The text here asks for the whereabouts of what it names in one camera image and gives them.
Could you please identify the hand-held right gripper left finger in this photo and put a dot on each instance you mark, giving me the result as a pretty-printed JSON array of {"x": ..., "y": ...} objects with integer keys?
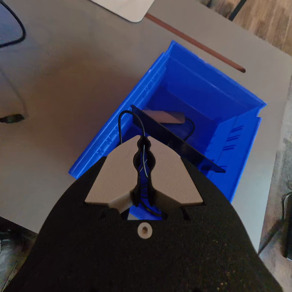
[{"x": 114, "y": 180}]

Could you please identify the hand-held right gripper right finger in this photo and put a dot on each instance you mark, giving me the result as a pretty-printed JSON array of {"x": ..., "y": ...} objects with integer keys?
[{"x": 175, "y": 180}]

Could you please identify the grey slim usb hub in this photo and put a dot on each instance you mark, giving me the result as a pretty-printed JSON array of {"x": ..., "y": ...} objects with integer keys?
[{"x": 164, "y": 117}]

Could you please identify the blue plastic bin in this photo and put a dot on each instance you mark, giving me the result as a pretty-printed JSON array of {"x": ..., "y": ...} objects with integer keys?
[{"x": 214, "y": 91}]

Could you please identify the black bin divider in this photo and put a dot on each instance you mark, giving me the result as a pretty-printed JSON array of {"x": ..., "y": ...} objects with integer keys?
[{"x": 200, "y": 155}]

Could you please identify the white document stand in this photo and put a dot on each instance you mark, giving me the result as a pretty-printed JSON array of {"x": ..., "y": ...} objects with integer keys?
[{"x": 127, "y": 7}]

